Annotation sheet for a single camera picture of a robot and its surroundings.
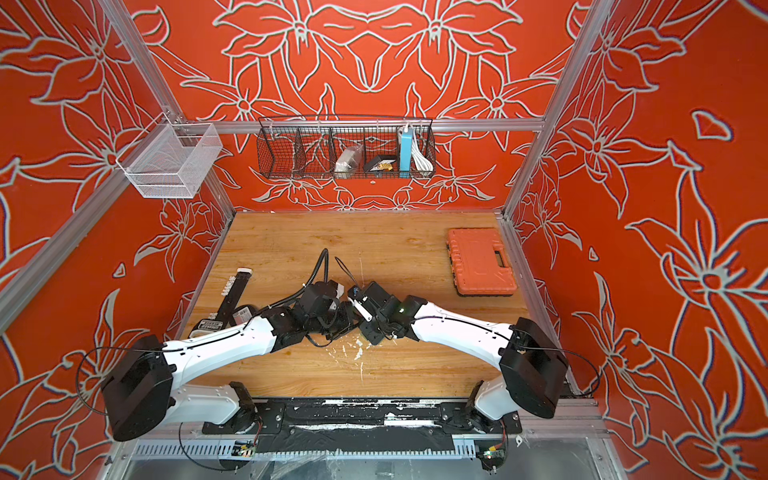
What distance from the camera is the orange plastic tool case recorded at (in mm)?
940

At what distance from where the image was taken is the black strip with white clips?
2.94 feet

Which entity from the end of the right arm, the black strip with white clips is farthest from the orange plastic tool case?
the black strip with white clips

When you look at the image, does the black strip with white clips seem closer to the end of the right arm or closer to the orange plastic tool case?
the end of the right arm

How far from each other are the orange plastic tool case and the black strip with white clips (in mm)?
724
